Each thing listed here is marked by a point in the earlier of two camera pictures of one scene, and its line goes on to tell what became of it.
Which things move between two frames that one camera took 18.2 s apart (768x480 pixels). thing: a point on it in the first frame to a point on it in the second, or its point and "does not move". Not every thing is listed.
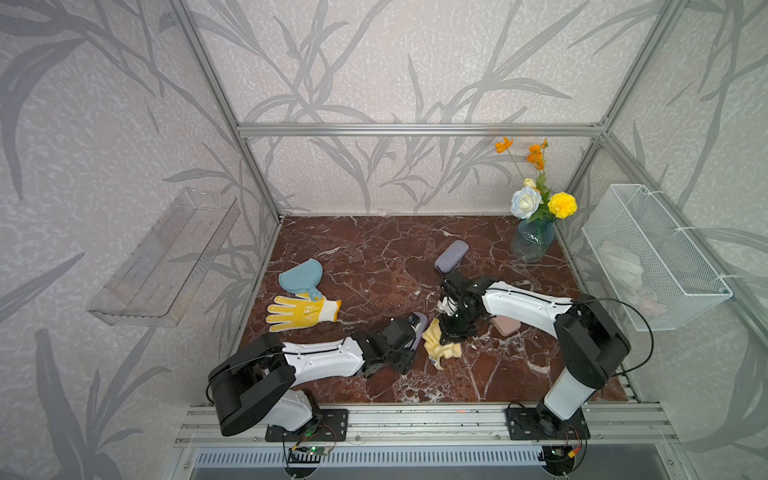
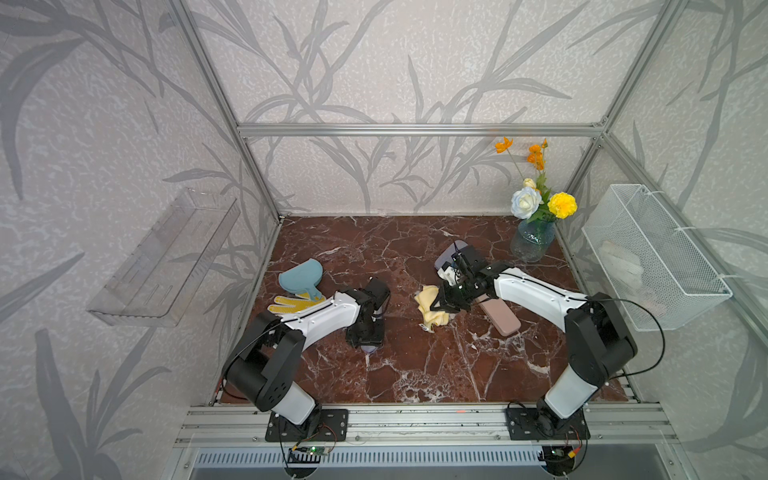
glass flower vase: [532, 239] does not move
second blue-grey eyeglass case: [451, 257] does not move
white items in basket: [626, 268] does not move
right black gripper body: [457, 326] to [454, 297]
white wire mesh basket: [660, 282] does not move
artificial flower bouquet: [535, 201] does not move
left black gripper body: [401, 362] to [370, 334]
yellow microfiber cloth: [436, 350] to [430, 317]
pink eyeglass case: [505, 325] does not move
